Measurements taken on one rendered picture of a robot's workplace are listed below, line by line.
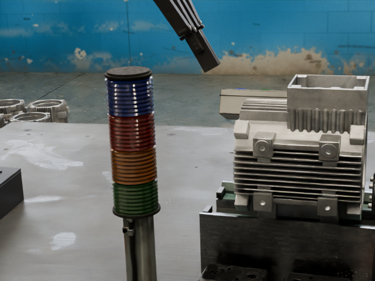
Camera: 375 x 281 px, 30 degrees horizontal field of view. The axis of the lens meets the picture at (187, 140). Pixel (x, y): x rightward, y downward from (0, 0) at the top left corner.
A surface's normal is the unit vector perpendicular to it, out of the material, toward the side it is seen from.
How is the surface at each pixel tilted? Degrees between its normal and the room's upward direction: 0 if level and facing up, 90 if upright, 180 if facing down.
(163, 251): 0
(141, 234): 90
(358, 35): 90
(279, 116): 88
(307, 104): 90
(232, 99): 66
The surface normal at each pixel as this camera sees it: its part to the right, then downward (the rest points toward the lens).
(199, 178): -0.04, -0.95
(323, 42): -0.22, 0.29
